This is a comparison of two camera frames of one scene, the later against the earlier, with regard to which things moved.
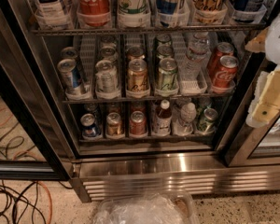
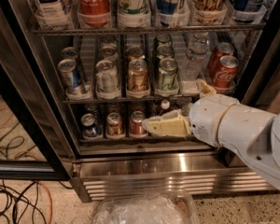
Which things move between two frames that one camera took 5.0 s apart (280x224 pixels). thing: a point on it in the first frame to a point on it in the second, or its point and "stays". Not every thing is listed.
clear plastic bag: [166, 206] stays
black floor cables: [7, 203] stays
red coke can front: [226, 72] stays
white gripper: [278, 37] to [207, 118]
